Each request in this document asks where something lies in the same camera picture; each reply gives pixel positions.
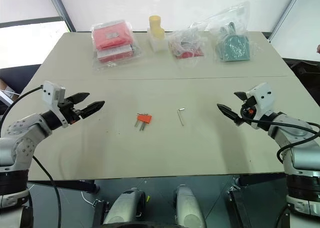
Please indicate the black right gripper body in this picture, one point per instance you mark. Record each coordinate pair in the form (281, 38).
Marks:
(248, 103)

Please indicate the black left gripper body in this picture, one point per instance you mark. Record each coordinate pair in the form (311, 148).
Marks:
(68, 110)

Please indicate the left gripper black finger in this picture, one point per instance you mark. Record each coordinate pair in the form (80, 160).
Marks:
(79, 97)
(93, 107)

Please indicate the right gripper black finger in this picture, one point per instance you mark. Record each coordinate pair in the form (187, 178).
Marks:
(240, 95)
(228, 112)

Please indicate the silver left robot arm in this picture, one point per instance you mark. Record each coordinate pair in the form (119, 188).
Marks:
(22, 135)

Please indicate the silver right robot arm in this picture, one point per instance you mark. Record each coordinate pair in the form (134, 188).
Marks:
(295, 133)

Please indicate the red plastic block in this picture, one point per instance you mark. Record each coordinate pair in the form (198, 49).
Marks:
(145, 118)

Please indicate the teal felt pieces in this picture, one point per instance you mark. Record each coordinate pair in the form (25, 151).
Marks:
(233, 48)

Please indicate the orange plug part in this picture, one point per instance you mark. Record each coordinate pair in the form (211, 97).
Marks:
(142, 127)

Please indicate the red and white package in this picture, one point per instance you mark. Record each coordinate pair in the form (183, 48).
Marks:
(115, 54)

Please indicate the clear bag with red packs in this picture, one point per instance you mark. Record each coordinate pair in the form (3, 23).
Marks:
(115, 46)

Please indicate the clear bag with teal pieces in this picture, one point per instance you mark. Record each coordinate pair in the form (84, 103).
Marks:
(232, 33)

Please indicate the cardboard box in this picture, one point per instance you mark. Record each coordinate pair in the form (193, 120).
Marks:
(7, 92)

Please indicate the black chair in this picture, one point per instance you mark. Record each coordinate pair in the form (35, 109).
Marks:
(305, 70)

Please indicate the red flat package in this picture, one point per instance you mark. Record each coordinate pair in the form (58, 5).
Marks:
(112, 34)

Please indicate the clear bag with red parts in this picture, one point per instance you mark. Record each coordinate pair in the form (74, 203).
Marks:
(187, 44)

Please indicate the short yellow cylinder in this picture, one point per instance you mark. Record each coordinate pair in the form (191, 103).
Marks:
(160, 34)

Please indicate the grey rounded robot knee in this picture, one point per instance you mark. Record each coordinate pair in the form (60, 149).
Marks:
(125, 208)
(188, 205)

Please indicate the tall yellow cylinder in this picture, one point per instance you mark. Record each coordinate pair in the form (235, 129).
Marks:
(155, 23)

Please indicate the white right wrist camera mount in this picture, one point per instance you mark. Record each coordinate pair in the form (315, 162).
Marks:
(262, 95)

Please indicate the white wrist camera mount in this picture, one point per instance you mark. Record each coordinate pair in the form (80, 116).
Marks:
(50, 92)
(262, 95)

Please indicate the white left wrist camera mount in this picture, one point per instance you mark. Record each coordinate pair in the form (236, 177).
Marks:
(50, 92)

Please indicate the black table frame bar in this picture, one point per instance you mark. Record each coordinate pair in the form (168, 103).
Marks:
(67, 185)
(262, 179)

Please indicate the grey metal frame post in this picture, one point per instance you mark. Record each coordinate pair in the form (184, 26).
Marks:
(61, 8)
(287, 11)

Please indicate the black table leg bracket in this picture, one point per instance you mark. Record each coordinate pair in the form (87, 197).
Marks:
(99, 214)
(240, 208)

